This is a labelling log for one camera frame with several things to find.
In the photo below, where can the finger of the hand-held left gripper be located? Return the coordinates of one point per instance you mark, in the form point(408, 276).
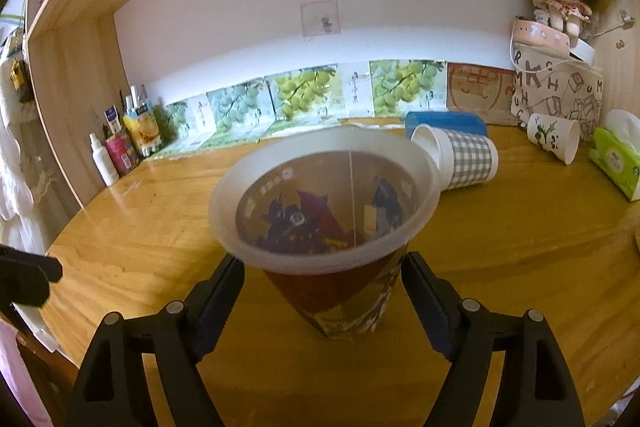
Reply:
point(30, 274)

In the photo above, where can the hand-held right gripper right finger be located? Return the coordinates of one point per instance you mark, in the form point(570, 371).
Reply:
point(434, 307)

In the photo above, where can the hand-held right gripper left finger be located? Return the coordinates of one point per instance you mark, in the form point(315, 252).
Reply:
point(212, 307)

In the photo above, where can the red printed paper cup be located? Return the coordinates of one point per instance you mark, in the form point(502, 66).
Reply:
point(330, 227)

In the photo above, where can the grey checked paper cup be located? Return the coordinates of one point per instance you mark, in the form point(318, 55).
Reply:
point(462, 154)

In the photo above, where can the white leaf print paper cup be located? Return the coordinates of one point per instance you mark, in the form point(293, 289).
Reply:
point(552, 134)

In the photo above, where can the white hanging garment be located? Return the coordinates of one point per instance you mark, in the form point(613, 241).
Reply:
point(17, 142)

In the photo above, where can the white spray bottle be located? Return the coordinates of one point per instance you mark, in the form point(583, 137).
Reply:
point(102, 159)

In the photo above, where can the pink tube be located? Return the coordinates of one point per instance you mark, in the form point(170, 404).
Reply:
point(122, 152)

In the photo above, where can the yellow orange print packet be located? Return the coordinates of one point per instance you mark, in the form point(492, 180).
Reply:
point(142, 132)

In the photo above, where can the grape print carton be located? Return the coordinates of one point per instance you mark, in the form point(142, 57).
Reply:
point(305, 94)
point(175, 127)
point(237, 109)
point(407, 84)

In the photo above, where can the blue cylindrical container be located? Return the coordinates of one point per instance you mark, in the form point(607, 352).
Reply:
point(450, 123)

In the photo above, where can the brown cardboard box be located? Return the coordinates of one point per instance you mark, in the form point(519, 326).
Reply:
point(477, 89)

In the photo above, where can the green tissue pack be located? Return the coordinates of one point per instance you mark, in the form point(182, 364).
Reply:
point(617, 154)

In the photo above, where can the letter print tote bag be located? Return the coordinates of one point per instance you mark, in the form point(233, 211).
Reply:
point(555, 87)

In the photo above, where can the pink round box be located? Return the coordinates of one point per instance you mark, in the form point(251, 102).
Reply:
point(542, 36)

